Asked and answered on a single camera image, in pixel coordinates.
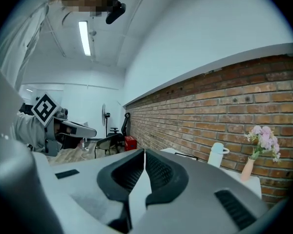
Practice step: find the red box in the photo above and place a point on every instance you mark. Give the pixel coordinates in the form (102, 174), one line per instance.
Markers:
(130, 143)

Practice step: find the pink flower bunch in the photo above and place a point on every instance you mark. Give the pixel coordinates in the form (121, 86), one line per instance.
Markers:
(266, 138)

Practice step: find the long ceiling light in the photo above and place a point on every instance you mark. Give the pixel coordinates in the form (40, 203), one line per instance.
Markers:
(84, 38)

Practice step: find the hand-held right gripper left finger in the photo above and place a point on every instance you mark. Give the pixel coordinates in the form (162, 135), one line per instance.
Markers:
(122, 174)

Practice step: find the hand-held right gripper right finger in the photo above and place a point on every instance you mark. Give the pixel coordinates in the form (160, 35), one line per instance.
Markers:
(166, 177)

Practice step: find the black mesh office chair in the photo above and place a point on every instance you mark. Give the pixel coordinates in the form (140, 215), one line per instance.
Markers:
(110, 142)

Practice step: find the person's torso in grey jacket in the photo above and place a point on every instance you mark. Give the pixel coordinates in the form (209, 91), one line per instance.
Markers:
(17, 40)

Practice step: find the white mug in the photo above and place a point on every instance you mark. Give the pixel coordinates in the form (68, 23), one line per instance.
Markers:
(216, 155)

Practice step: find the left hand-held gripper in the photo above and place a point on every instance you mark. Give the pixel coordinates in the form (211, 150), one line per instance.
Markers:
(45, 110)

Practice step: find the black standing fan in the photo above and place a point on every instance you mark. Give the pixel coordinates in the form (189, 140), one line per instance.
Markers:
(104, 114)

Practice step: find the black head-worn camera mount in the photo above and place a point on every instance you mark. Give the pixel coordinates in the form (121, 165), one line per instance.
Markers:
(116, 12)

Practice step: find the pink vase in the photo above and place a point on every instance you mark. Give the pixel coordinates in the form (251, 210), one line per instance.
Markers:
(247, 169)

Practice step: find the person's left forearm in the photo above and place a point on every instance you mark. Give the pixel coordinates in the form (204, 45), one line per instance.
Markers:
(30, 130)

